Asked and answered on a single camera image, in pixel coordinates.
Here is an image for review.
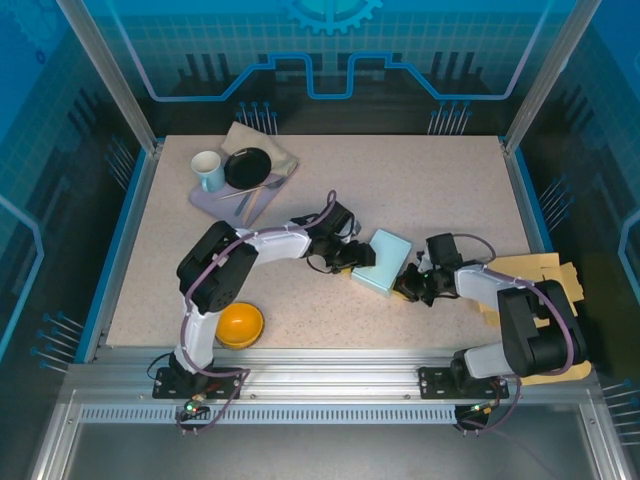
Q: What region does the teal paper box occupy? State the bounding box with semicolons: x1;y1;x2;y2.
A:
349;228;414;300

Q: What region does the yellow paper box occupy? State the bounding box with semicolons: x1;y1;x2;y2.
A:
472;251;593;387

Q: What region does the silver metal fork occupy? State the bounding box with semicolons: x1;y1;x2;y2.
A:
216;175;287;202

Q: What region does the orange bowl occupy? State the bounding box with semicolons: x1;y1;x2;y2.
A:
215;302;265;351

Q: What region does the black round plate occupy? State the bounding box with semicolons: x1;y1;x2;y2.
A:
223;146;274;190

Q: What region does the lavender plastic tray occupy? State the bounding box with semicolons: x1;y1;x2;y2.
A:
188;167;289;229

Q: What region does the light blue mug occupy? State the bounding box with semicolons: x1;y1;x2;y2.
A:
190;149;227;194

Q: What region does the beige cloth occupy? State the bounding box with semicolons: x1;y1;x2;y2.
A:
219;121;301;182

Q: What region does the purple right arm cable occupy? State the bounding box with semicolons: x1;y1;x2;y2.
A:
452;232;591;434

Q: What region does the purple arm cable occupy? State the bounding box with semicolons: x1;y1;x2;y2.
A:
452;232;591;434
174;189;351;436

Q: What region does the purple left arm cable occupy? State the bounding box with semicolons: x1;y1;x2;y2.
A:
174;189;351;436

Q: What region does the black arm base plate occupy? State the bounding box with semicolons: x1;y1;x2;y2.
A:
152;365;246;401
417;365;511;401

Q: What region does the aluminium mounting rail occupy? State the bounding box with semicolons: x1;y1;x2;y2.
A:
64;347;601;406

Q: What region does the aluminium side rail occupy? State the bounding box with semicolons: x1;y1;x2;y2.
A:
502;142;586;364
82;139;166;364

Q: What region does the slotted grey cable duct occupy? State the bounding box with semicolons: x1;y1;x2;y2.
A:
78;403;461;427

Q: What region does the aluminium frame post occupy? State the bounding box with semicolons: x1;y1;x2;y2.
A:
501;0;604;156
55;0;165;156

